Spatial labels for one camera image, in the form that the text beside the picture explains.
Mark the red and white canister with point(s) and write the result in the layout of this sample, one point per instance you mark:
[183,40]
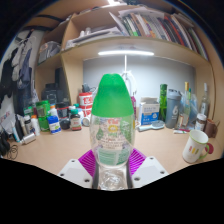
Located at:
[85,103]

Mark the hanging clothes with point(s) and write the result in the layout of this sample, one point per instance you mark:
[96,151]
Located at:
[20,66]

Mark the clear bottle with yellow cap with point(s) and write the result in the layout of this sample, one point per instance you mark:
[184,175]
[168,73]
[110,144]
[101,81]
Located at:
[186,106]

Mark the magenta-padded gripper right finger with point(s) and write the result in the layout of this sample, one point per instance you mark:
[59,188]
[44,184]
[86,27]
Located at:
[150,170]

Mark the black appliance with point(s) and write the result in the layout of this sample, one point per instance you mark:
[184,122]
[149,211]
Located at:
[53,94]

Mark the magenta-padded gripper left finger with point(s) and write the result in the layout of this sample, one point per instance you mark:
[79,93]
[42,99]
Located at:
[75,171]

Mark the brown cup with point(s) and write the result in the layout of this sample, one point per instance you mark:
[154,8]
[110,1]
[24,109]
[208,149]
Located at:
[212,128]

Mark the white bottle with blue label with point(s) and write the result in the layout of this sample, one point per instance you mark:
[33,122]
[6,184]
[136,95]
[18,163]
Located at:
[54,125]

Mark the clear glass bottle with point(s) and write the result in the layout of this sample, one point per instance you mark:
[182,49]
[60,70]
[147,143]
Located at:
[204,103]

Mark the green jar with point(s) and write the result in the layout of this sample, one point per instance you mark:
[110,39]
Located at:
[42,109]

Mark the clear bottle with green cap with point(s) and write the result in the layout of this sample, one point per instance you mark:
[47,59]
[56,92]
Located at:
[112,100]

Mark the silver can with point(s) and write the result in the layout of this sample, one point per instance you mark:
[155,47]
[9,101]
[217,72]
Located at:
[28,138]

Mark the white light bar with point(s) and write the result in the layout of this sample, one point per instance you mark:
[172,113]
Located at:
[126,53]

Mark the white lamp stand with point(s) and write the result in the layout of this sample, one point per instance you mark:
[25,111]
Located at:
[128,78]

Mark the white tube with green end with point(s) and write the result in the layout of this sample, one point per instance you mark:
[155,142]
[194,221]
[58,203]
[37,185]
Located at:
[180,131]

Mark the white mug with green rim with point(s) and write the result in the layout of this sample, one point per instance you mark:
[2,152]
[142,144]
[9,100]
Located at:
[193,146]

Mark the light blue hairbrush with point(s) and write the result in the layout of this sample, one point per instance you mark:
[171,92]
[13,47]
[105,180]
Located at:
[155,125]

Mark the white and blue cardboard box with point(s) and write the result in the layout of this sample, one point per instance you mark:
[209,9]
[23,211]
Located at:
[149,112]

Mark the dark brown pill bottle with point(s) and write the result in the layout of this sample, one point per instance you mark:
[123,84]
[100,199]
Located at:
[75,120]

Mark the brown jar with white lid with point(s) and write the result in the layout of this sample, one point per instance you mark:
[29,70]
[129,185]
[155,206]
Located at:
[200,122]

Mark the grey shaker bottle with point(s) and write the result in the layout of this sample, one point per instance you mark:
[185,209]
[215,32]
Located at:
[173,110]

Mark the tall green bottle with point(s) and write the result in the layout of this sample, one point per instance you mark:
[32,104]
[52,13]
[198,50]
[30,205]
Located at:
[163,101]

